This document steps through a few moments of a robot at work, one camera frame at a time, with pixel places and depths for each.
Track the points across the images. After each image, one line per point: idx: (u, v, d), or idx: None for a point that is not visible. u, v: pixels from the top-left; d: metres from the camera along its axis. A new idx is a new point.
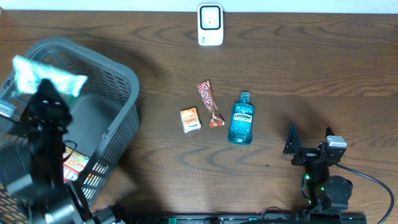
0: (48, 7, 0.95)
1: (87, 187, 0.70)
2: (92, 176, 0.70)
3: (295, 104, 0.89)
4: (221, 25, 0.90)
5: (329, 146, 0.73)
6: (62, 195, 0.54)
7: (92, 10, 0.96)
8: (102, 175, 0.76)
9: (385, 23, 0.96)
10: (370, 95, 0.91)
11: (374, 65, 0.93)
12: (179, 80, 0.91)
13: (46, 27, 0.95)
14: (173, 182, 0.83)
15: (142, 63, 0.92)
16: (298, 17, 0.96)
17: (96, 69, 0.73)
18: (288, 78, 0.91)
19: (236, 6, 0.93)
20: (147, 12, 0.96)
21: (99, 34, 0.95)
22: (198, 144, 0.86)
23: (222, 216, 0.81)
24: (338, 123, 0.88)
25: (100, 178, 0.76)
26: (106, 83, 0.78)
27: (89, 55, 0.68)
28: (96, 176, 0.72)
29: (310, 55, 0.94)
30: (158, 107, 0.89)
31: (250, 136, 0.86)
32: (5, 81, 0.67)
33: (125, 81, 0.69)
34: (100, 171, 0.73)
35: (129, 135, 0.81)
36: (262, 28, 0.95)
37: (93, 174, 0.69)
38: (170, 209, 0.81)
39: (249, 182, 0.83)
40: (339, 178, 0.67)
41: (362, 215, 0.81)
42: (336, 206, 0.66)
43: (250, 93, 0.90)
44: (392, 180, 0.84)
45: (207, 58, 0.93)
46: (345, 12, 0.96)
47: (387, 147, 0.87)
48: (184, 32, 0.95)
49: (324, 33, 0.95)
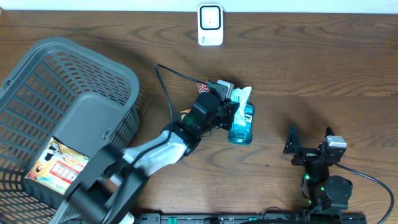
0: (48, 7, 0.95)
1: None
2: None
3: (295, 103, 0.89)
4: (221, 25, 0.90)
5: (329, 146, 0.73)
6: (192, 139, 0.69)
7: (92, 10, 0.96)
8: None
9: (385, 23, 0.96)
10: (370, 94, 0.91)
11: (375, 65, 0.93)
12: (180, 80, 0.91)
13: (46, 27, 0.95)
14: (173, 182, 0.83)
15: (142, 63, 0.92)
16: (298, 16, 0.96)
17: (96, 69, 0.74)
18: (288, 78, 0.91)
19: (236, 6, 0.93)
20: (147, 12, 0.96)
21: (100, 34, 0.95)
22: (198, 144, 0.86)
23: (222, 216, 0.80)
24: (338, 122, 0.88)
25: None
26: (106, 83, 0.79)
27: (89, 55, 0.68)
28: None
29: (311, 55, 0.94)
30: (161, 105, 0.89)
31: (250, 136, 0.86)
32: (5, 81, 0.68)
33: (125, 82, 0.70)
34: None
35: (129, 135, 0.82)
36: (262, 28, 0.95)
37: None
38: (170, 209, 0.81)
39: (249, 182, 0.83)
40: (339, 177, 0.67)
41: (362, 215, 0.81)
42: (336, 206, 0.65)
43: (250, 93, 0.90)
44: (392, 180, 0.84)
45: (207, 58, 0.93)
46: (345, 12, 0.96)
47: (387, 147, 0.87)
48: (184, 32, 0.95)
49: (324, 33, 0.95)
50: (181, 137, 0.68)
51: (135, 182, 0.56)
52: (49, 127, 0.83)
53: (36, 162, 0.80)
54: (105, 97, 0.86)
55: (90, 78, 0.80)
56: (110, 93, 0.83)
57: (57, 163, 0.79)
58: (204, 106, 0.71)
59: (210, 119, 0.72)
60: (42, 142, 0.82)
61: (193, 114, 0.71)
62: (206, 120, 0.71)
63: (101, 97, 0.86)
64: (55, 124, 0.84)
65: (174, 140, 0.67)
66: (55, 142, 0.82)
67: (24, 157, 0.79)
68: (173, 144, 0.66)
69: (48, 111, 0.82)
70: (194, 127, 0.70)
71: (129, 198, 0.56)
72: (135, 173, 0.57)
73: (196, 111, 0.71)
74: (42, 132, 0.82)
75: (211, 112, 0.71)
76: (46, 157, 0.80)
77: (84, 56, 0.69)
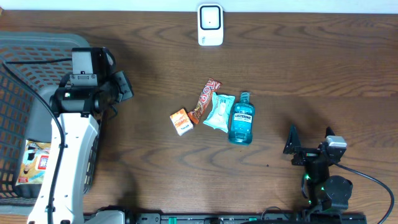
0: (49, 7, 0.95)
1: None
2: None
3: (295, 103, 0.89)
4: (221, 25, 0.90)
5: (329, 146, 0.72)
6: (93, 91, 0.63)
7: (92, 10, 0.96)
8: (91, 160, 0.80)
9: (385, 23, 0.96)
10: (370, 95, 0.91)
11: (375, 66, 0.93)
12: (179, 80, 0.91)
13: (46, 27, 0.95)
14: (173, 182, 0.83)
15: (142, 63, 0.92)
16: (298, 16, 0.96)
17: (43, 52, 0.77)
18: (288, 78, 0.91)
19: (236, 6, 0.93)
20: (148, 12, 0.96)
21: (100, 33, 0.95)
22: (198, 144, 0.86)
23: (222, 216, 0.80)
24: (338, 123, 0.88)
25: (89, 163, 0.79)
26: (59, 67, 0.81)
27: (23, 37, 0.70)
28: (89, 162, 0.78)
29: (311, 55, 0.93)
30: (148, 107, 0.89)
31: (251, 136, 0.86)
32: None
33: None
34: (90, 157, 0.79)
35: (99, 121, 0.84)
36: (262, 28, 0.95)
37: None
38: (170, 209, 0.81)
39: (249, 182, 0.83)
40: (339, 177, 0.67)
41: (362, 215, 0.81)
42: (336, 206, 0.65)
43: (250, 93, 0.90)
44: (393, 180, 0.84)
45: (207, 58, 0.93)
46: (345, 12, 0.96)
47: (387, 147, 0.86)
48: (184, 32, 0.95)
49: (324, 32, 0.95)
50: (76, 99, 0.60)
51: (69, 215, 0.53)
52: (20, 131, 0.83)
53: (20, 165, 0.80)
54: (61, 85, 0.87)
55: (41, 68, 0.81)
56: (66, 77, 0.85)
57: (42, 158, 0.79)
58: (83, 49, 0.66)
59: (98, 65, 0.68)
60: (19, 148, 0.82)
61: (75, 63, 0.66)
62: (94, 63, 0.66)
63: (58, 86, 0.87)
64: (24, 127, 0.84)
65: (69, 127, 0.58)
66: (33, 142, 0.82)
67: (6, 166, 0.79)
68: (76, 101, 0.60)
69: (17, 116, 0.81)
70: (88, 80, 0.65)
71: (79, 214, 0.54)
72: (57, 214, 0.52)
73: (76, 58, 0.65)
74: (15, 137, 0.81)
75: (94, 53, 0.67)
76: (28, 158, 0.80)
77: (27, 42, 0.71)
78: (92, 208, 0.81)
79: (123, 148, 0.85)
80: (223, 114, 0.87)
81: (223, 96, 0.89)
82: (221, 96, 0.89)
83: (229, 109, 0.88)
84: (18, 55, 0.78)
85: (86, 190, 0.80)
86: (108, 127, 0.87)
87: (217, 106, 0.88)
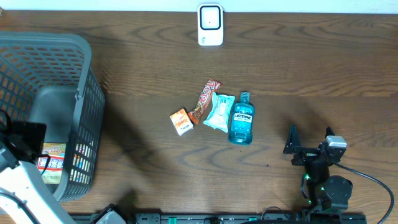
0: (49, 7, 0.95)
1: (83, 172, 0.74)
2: (79, 157, 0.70)
3: (295, 103, 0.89)
4: (221, 25, 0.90)
5: (329, 146, 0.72)
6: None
7: (92, 10, 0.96)
8: (89, 160, 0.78)
9: (385, 23, 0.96)
10: (370, 94, 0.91)
11: (375, 66, 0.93)
12: (179, 80, 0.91)
13: (45, 27, 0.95)
14: (173, 182, 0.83)
15: (142, 63, 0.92)
16: (298, 17, 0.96)
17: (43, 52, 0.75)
18: (288, 78, 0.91)
19: (236, 5, 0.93)
20: (148, 12, 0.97)
21: (100, 34, 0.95)
22: (198, 144, 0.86)
23: (222, 216, 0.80)
24: (338, 123, 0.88)
25: (89, 163, 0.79)
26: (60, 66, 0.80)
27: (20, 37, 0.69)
28: (85, 160, 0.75)
29: (310, 55, 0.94)
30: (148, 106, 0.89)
31: (251, 136, 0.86)
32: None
33: (74, 50, 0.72)
34: (86, 155, 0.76)
35: (94, 124, 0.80)
36: (262, 28, 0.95)
37: (79, 155, 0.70)
38: (170, 209, 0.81)
39: (249, 182, 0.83)
40: (339, 178, 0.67)
41: (362, 215, 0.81)
42: (336, 206, 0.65)
43: (250, 93, 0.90)
44: (393, 180, 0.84)
45: (207, 58, 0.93)
46: (345, 12, 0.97)
47: (387, 146, 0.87)
48: (184, 32, 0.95)
49: (324, 32, 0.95)
50: None
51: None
52: None
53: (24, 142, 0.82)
54: (62, 86, 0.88)
55: (41, 68, 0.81)
56: (66, 78, 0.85)
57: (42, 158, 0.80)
58: None
59: None
60: None
61: None
62: None
63: (58, 86, 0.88)
64: None
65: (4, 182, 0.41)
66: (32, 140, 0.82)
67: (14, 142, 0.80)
68: None
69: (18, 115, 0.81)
70: None
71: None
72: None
73: None
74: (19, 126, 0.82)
75: None
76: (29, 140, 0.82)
77: (27, 41, 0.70)
78: (93, 208, 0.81)
79: (123, 148, 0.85)
80: (223, 114, 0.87)
81: (223, 95, 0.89)
82: (221, 96, 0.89)
83: (229, 109, 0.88)
84: (19, 56, 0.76)
85: (85, 190, 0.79)
86: (107, 127, 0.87)
87: (217, 106, 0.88)
